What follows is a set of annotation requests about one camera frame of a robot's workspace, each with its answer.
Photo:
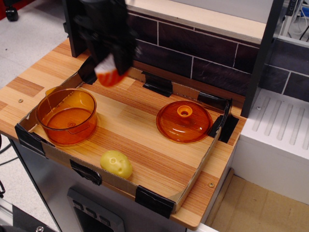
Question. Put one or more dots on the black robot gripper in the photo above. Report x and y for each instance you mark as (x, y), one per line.
(104, 27)

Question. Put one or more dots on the orange and white toy sushi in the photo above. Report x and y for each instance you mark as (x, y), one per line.
(107, 73)

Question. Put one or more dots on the cardboard fence with black tape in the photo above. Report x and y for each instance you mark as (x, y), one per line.
(186, 174)

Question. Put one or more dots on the orange transparent plastic pot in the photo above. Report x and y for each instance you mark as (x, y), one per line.
(67, 115)

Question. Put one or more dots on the orange transparent pot lid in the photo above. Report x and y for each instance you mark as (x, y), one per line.
(184, 122)

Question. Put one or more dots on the yellow toy potato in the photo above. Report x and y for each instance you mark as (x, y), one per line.
(116, 163)

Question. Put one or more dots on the black caster wheel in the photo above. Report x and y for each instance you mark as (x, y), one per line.
(11, 14)

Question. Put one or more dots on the grey oven control panel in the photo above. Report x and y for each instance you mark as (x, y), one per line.
(93, 217)

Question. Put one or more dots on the white ribbed sink drainer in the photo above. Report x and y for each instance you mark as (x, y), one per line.
(273, 147)

